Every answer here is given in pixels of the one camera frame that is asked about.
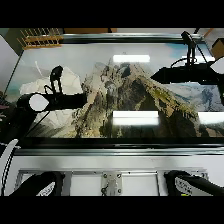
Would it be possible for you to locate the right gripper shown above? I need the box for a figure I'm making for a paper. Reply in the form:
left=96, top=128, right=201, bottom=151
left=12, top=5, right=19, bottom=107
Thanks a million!
left=163, top=65, right=198, bottom=85

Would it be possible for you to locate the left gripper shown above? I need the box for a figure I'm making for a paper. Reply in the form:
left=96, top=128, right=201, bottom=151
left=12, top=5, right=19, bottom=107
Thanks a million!
left=49, top=92, right=78, bottom=110

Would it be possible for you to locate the orange wooden rack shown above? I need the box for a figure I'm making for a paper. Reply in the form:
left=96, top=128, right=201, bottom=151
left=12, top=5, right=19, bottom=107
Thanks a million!
left=17, top=28, right=65, bottom=51

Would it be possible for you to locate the black cable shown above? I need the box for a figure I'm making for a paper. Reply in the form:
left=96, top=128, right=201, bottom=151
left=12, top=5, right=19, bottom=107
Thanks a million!
left=170, top=56, right=193, bottom=69

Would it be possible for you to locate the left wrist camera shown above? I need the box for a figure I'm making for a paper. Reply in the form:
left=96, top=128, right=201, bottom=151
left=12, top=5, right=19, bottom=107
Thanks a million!
left=49, top=65, right=65, bottom=95

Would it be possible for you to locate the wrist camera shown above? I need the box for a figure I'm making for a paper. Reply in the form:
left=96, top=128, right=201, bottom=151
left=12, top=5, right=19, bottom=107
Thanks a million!
left=49, top=65, right=65, bottom=95
left=180, top=30, right=198, bottom=68

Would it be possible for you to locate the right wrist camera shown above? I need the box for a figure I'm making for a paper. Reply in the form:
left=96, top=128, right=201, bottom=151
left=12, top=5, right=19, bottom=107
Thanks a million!
left=180, top=30, right=198, bottom=68

